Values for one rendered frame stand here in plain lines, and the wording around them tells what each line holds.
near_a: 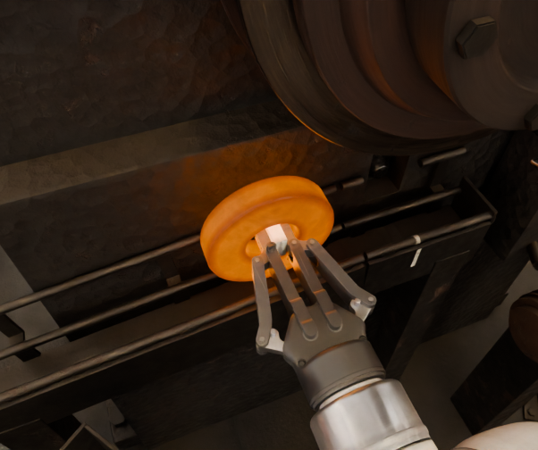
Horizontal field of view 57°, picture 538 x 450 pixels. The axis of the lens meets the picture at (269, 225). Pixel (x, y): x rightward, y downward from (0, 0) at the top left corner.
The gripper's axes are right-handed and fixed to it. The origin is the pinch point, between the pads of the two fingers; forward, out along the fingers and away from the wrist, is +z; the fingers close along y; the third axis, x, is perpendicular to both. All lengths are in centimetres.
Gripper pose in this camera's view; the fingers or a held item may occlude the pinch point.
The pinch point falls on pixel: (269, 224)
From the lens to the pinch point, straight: 55.2
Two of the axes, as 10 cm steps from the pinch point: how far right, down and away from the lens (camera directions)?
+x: 0.2, -5.8, -8.1
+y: 9.3, -2.9, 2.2
